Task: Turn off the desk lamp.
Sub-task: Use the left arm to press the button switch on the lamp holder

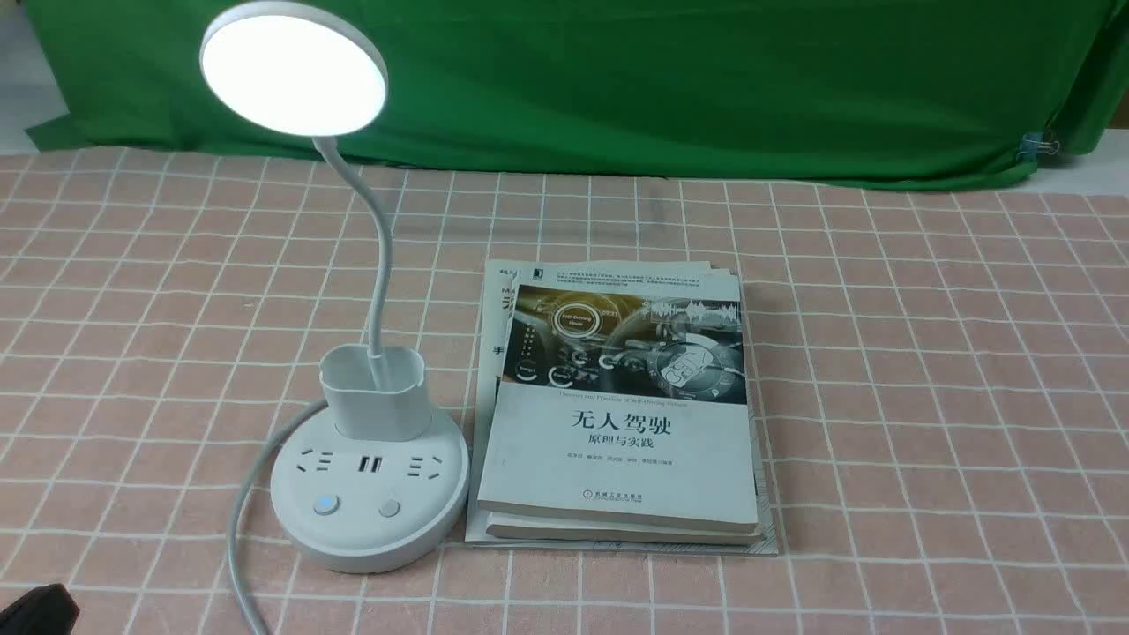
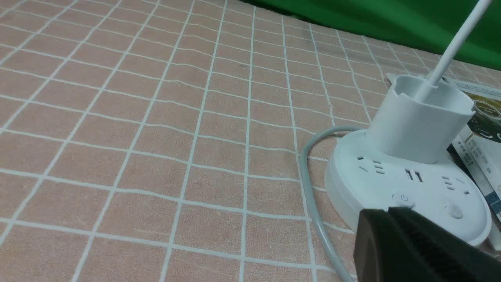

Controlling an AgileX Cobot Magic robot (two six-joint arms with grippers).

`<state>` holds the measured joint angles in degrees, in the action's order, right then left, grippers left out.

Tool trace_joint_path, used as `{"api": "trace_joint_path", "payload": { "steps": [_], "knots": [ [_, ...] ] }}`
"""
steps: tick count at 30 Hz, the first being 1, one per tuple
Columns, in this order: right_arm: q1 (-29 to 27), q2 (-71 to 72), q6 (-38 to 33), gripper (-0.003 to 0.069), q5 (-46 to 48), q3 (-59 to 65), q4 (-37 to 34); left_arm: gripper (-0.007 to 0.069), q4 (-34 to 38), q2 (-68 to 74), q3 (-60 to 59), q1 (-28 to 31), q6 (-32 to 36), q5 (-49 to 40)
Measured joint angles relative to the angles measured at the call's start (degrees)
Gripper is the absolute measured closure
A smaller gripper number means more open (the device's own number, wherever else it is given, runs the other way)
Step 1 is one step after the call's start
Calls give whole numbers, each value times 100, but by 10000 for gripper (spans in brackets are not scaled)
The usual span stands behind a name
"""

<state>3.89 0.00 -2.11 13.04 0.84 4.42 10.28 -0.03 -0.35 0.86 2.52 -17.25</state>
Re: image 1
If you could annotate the green backdrop cloth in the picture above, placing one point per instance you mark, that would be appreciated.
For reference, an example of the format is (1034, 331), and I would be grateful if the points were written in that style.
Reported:
(895, 95)

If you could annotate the blue binder clip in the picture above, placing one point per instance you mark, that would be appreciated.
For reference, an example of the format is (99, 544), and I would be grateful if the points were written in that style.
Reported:
(1037, 144)

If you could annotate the white desk lamp with sockets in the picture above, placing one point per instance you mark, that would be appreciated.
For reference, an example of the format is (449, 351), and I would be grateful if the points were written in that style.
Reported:
(374, 475)

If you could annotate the bottom thin grey book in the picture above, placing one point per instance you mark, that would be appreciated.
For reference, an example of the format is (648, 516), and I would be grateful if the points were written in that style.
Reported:
(481, 494)

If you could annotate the top white car-cover book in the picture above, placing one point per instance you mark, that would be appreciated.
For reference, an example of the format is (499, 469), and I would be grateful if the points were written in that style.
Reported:
(617, 414)

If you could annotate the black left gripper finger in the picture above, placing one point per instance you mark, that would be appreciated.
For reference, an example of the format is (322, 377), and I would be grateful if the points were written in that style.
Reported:
(43, 610)

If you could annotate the middle white book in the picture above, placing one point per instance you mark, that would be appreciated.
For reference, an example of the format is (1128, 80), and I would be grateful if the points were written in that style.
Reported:
(564, 527)

